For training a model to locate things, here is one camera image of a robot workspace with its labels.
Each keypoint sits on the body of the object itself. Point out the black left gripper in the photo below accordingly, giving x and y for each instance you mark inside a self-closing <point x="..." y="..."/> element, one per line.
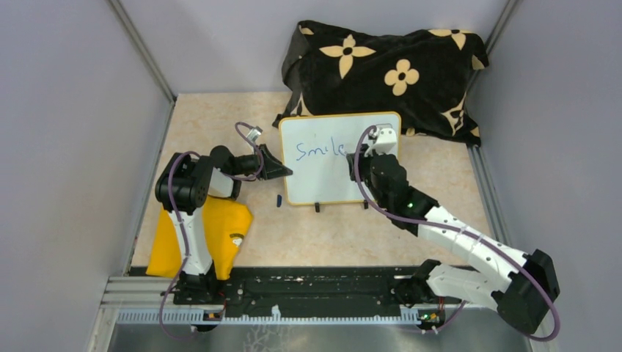
<point x="277" y="171"/>

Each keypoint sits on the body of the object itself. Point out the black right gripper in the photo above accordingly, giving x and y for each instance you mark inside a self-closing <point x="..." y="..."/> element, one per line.
<point x="361" y="158"/>

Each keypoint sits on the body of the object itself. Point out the white whiteboard yellow frame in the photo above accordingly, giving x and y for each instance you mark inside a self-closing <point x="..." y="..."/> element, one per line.
<point x="315" y="149"/>

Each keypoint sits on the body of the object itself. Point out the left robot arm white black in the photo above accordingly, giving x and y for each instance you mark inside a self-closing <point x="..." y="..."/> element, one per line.
<point x="201" y="224"/>

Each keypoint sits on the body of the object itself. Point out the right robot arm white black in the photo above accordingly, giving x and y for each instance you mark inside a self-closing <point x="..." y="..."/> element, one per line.
<point x="520" y="287"/>

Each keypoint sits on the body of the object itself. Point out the yellow cloth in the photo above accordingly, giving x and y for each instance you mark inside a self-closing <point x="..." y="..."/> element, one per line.
<point x="226" y="224"/>

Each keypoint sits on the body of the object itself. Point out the black floral pillow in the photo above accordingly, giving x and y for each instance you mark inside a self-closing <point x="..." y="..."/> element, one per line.
<point x="422" y="76"/>

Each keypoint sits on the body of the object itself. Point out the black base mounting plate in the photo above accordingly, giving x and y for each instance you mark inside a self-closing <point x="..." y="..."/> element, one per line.
<point x="309" y="292"/>

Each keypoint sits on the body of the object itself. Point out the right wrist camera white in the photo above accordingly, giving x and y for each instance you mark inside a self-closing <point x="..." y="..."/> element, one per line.
<point x="381" y="141"/>

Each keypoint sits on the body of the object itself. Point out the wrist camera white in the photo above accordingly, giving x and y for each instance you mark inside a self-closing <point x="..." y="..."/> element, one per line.
<point x="381" y="141"/>
<point x="254" y="134"/>

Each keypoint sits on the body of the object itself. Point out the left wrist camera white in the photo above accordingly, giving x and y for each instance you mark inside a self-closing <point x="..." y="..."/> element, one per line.
<point x="254" y="134"/>

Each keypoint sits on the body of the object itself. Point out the left aluminium frame post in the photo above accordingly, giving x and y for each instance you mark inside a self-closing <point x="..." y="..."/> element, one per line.
<point x="140" y="46"/>

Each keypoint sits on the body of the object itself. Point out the aluminium frame post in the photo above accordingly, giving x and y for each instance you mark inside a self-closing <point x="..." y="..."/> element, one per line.
<point x="140" y="46"/>
<point x="508" y="11"/>

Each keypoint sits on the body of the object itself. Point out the aluminium front rail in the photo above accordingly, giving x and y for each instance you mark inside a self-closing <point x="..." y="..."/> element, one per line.
<point x="145" y="299"/>

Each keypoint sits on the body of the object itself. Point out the right aluminium frame post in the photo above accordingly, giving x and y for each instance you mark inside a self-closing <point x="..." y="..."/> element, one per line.
<point x="508" y="11"/>

